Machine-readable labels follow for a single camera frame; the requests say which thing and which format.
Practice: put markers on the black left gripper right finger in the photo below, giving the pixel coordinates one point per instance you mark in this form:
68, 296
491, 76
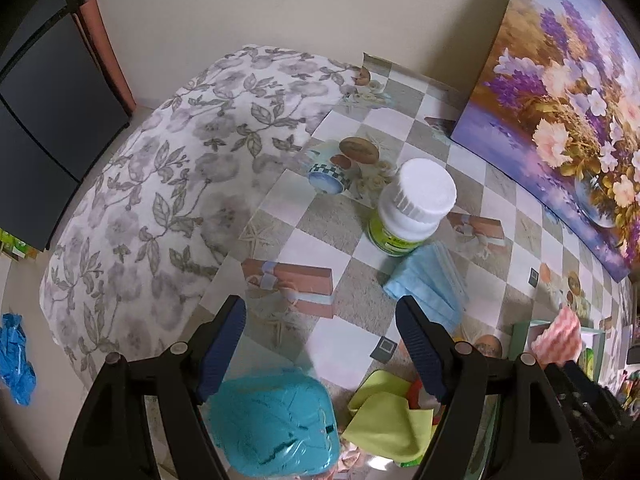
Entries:
429, 347

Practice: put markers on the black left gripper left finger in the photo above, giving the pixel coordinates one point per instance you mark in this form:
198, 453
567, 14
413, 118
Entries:
214, 343

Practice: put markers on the lime green cloth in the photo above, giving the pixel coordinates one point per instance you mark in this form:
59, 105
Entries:
383, 424

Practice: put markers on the pink white wavy cloth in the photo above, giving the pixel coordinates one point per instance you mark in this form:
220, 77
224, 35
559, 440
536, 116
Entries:
560, 342

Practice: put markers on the red pink pipe cleaner bundle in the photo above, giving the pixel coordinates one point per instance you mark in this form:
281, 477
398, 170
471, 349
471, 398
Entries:
419, 399

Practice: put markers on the light blue face mask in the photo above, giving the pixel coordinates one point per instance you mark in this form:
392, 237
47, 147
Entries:
431, 277

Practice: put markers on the grey floral blanket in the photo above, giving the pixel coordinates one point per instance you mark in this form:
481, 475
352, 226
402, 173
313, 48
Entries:
153, 229

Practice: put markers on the white green-label pill bottle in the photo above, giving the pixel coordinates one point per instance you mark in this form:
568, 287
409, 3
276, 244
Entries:
411, 207

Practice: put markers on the checkered picture tablecloth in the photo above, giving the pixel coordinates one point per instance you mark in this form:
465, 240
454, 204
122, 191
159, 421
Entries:
313, 280

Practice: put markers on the blue plastic bag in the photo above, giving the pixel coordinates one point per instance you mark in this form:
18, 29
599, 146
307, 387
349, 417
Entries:
17, 373

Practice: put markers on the dark blue cabinet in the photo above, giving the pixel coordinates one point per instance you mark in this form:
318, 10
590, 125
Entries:
58, 114

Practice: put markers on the floral oil painting canvas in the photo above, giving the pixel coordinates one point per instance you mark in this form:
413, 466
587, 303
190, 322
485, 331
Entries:
556, 108

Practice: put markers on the salmon pink board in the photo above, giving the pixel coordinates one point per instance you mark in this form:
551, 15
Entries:
92, 23

